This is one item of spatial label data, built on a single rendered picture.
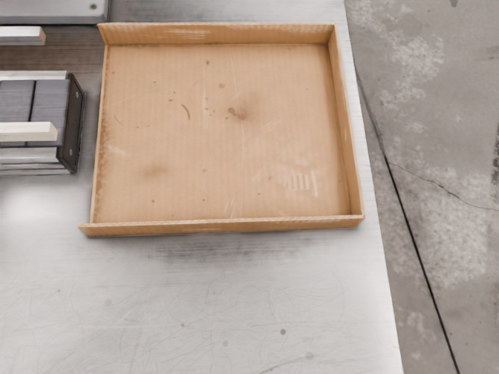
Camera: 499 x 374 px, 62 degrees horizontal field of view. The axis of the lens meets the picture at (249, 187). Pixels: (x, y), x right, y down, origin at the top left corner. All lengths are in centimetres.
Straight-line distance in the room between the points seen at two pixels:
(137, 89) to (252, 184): 19
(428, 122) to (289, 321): 127
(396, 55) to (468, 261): 80
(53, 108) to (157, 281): 22
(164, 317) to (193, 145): 20
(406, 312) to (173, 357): 103
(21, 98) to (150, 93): 14
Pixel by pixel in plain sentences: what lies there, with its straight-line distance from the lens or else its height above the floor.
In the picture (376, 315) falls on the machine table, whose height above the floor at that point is 83.
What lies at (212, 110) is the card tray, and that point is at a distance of 53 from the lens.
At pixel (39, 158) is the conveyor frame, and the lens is 50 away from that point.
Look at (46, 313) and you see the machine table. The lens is 50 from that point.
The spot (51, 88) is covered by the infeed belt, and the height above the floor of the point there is 88.
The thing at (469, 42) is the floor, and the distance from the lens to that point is 193.
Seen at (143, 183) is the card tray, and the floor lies 83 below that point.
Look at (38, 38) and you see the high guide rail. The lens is 47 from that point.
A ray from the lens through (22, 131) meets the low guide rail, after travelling 47.
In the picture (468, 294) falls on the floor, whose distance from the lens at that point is 150.
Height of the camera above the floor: 129
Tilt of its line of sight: 70 degrees down
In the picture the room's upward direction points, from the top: 8 degrees clockwise
